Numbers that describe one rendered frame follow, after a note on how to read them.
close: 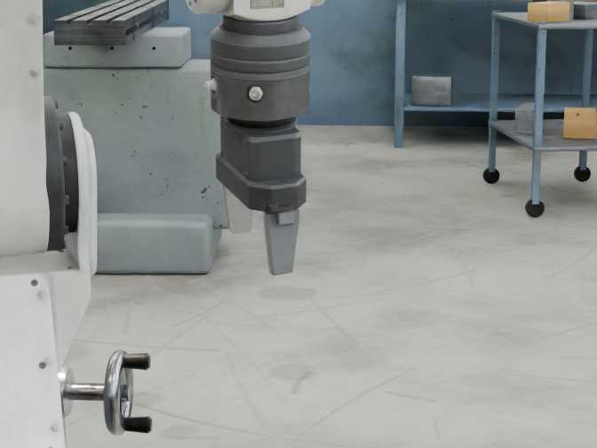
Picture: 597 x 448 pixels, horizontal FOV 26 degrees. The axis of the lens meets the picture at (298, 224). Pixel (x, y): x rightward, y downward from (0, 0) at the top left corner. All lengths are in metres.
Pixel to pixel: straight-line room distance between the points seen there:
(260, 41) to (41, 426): 0.38
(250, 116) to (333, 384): 2.51
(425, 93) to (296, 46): 6.35
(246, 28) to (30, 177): 0.22
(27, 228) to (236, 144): 0.20
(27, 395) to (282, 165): 0.30
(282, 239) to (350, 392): 2.41
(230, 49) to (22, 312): 0.30
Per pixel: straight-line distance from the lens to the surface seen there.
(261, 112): 1.12
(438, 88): 7.45
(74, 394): 1.82
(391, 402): 3.48
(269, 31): 1.11
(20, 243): 1.17
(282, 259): 1.15
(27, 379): 1.16
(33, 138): 1.13
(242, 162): 1.14
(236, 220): 1.24
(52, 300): 1.19
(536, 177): 5.67
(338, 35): 8.18
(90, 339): 4.03
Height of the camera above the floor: 1.23
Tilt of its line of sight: 13 degrees down
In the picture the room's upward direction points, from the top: straight up
